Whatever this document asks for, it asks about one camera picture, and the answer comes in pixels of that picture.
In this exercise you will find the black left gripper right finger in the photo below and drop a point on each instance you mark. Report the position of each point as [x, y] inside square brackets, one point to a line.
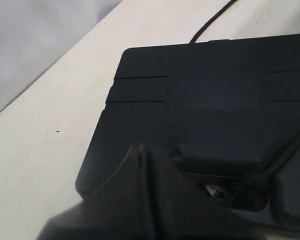
[175, 209]

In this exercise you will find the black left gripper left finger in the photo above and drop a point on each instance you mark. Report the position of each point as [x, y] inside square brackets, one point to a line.
[117, 210]

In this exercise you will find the black plastic carry case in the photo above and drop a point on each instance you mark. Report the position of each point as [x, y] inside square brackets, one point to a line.
[215, 106]

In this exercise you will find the white backdrop curtain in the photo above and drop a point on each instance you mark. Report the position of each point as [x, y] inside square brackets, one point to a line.
[57, 64]

